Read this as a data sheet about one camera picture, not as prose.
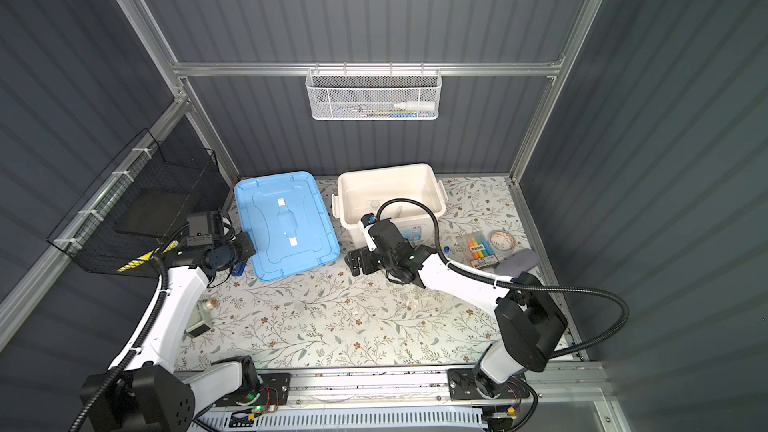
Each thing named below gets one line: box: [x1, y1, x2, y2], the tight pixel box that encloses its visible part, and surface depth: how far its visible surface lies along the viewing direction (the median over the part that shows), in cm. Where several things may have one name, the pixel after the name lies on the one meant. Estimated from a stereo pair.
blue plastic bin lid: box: [234, 171, 341, 281], surface depth 91 cm
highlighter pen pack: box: [467, 238, 500, 269], surface depth 99 cm
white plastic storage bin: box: [332, 163, 448, 250], surface depth 101 cm
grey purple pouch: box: [495, 248, 540, 277], surface depth 96 cm
